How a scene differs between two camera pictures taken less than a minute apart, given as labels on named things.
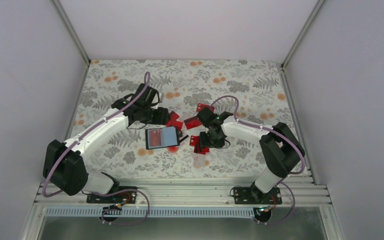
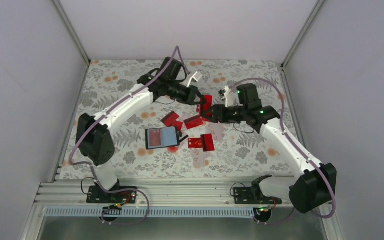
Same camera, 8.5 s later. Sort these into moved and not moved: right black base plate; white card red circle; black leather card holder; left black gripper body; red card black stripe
Moved: red card black stripe; left black gripper body
Not moved: black leather card holder; white card red circle; right black base plate
